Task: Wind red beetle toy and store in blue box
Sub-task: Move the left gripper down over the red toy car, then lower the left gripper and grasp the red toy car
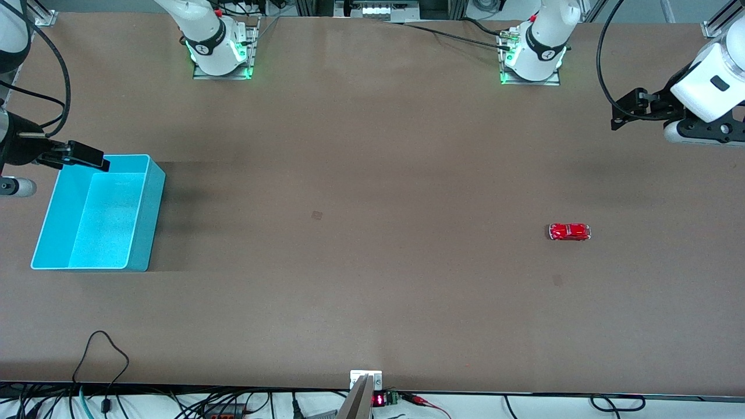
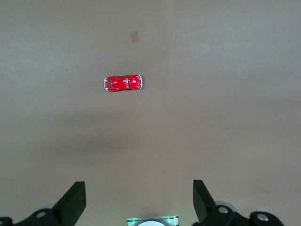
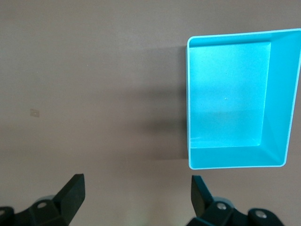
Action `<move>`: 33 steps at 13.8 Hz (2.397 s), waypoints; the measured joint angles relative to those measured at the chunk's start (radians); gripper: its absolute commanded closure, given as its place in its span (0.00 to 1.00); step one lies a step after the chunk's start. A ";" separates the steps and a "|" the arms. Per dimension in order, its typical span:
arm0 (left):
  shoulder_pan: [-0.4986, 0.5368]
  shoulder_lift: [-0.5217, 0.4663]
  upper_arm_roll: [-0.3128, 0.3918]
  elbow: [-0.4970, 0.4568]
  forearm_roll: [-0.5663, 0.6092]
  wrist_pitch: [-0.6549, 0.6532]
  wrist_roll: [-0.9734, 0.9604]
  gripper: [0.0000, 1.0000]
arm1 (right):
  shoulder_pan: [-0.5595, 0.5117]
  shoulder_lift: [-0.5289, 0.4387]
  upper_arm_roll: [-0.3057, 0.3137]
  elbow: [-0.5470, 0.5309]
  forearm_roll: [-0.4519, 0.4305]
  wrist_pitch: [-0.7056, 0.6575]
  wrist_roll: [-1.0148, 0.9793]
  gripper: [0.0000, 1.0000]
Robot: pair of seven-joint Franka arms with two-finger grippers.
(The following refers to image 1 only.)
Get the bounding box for red beetle toy car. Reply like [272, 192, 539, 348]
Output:
[549, 223, 592, 242]

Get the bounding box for blue plastic box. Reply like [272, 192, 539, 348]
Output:
[30, 154, 166, 272]

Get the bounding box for orange power strip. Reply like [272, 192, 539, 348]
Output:
[201, 404, 252, 419]

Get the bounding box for aluminium frame profile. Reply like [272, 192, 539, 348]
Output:
[23, 0, 59, 27]
[701, 0, 745, 40]

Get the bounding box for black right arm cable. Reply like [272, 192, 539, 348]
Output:
[0, 0, 72, 138]

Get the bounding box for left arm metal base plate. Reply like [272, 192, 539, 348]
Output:
[499, 28, 561, 87]

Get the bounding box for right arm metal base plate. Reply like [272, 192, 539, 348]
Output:
[192, 16, 261, 81]

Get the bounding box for thin black looped cable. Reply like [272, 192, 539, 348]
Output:
[72, 331, 130, 415]

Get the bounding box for black cable on table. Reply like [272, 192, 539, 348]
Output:
[381, 16, 514, 52]

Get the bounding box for black cable below table edge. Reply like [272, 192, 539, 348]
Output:
[503, 394, 647, 419]

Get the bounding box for red clip lead wires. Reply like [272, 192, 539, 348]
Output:
[400, 393, 452, 419]

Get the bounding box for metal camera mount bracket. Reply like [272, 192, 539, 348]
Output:
[338, 370, 384, 419]

